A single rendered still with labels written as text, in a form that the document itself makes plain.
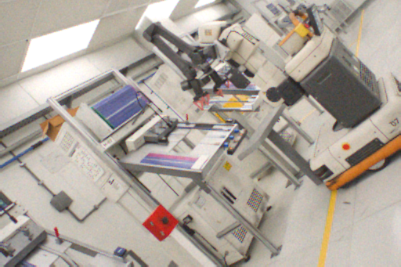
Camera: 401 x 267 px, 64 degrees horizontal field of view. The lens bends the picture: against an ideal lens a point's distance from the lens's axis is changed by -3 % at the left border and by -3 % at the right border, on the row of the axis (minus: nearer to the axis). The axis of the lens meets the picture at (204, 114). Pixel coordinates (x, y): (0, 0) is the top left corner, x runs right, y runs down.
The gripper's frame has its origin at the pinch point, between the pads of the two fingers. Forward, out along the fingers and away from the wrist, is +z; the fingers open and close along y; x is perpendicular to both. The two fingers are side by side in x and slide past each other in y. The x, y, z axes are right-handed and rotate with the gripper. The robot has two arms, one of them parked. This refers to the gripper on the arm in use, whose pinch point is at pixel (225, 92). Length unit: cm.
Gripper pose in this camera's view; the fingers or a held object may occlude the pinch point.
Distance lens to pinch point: 239.9
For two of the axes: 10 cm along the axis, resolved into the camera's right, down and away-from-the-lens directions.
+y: -4.7, 7.2, -5.2
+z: 5.4, 7.0, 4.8
